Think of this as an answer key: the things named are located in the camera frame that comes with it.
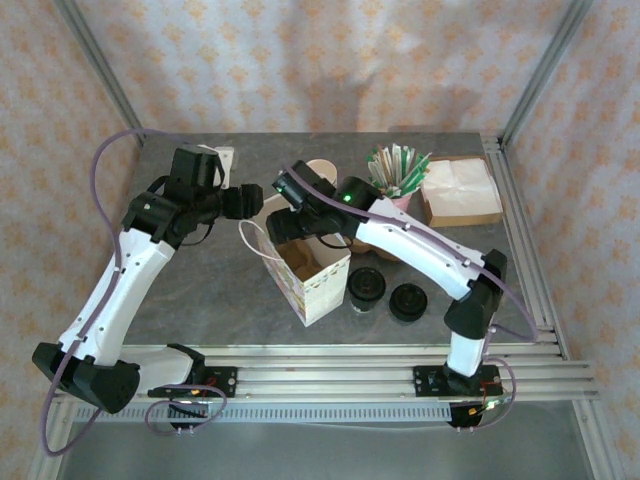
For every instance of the white printed paper bag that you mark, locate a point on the white printed paper bag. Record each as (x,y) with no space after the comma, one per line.
(320,295)

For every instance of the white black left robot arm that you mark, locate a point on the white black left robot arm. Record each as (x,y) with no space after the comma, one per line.
(120,295)

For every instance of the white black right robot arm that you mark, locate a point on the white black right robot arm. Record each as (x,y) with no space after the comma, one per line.
(415,250)

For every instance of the stack of paper cups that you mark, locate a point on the stack of paper cups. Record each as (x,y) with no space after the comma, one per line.
(327,170)

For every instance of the green white stick sachet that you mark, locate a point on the green white stick sachet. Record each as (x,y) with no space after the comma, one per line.
(372,162)
(417,177)
(398,160)
(410,160)

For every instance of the cardboard cup carrier stack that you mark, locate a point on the cardboard cup carrier stack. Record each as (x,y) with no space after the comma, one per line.
(380,253)

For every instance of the pink sachet holder cup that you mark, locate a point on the pink sachet holder cup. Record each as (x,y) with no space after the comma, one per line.
(402,205)

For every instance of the white paper napkins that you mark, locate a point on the white paper napkins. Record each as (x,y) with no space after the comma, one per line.
(460,185)

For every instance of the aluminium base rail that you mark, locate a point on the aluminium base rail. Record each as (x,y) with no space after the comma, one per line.
(325,375)

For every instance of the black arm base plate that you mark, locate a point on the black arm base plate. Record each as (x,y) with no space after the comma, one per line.
(225,382)
(430,380)

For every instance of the aluminium frame post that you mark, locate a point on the aluminium frame post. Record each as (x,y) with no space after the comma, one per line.
(102,70)
(545,70)

